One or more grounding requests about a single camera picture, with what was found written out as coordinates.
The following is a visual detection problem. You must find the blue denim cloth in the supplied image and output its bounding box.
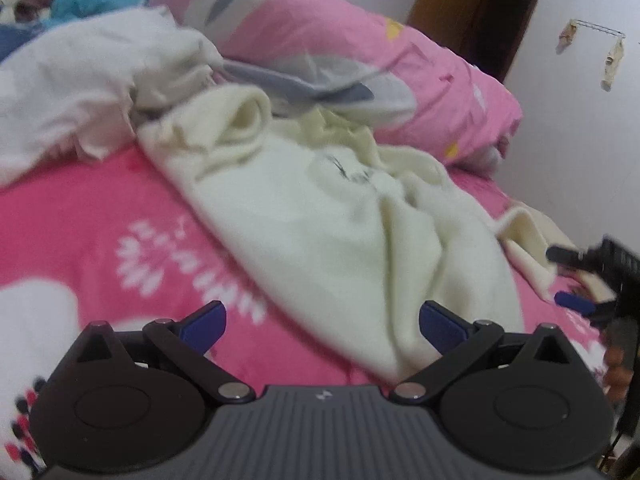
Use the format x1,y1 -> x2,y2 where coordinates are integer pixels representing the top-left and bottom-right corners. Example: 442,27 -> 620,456
0,25 -> 33,63

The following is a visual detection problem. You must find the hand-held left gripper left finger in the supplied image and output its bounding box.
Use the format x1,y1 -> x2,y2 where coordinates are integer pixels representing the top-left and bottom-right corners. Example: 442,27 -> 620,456
75,300 -> 253,405

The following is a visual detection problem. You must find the long hanging cloth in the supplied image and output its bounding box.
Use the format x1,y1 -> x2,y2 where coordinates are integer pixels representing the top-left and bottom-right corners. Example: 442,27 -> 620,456
601,40 -> 626,92

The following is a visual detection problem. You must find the pink patterned quilt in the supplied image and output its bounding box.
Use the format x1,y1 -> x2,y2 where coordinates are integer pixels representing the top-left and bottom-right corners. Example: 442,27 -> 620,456
150,0 -> 523,171

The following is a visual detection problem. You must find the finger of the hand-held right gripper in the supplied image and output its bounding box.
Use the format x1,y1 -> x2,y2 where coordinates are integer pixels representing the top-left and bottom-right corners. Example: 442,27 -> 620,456
546,244 -> 601,272
553,291 -> 618,318

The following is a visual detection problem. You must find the person's right hand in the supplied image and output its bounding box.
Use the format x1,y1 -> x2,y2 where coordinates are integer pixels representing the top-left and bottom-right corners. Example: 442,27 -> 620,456
604,347 -> 632,403

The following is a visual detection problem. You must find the cream sweater with deer embroidery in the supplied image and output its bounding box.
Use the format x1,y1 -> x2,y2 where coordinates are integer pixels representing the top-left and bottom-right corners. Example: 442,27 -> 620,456
136,85 -> 608,383

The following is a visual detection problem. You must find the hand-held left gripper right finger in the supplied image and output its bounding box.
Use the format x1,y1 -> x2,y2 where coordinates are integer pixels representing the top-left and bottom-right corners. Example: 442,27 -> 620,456
390,300 -> 576,405

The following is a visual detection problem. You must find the metal wall hook rack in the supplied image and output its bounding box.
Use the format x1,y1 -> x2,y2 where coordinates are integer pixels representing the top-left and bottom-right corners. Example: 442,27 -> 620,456
572,19 -> 627,39

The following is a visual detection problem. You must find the small hanging cloth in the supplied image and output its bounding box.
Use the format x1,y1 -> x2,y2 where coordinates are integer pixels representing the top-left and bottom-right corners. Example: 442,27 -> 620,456
556,21 -> 579,54

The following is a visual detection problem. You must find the wooden door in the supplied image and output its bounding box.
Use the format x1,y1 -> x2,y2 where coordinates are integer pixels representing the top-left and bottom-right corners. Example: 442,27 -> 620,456
407,0 -> 543,86

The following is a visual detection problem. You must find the crumpled white cloth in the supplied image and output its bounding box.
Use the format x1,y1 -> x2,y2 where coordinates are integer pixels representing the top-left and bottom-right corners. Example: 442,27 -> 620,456
0,7 -> 226,188

